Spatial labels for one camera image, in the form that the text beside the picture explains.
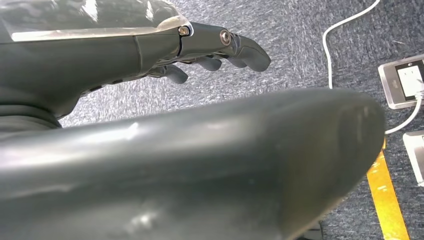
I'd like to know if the long white cable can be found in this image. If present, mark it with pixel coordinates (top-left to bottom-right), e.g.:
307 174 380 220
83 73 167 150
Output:
322 0 424 135

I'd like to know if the white power plug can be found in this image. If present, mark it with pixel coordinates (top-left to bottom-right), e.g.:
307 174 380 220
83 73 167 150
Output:
396 64 424 98

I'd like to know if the yellow floor tape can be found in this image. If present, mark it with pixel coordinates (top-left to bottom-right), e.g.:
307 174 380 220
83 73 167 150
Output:
365 139 411 240

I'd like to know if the silver floor socket box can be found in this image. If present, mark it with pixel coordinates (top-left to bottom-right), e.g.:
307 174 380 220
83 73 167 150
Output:
377 54 424 111

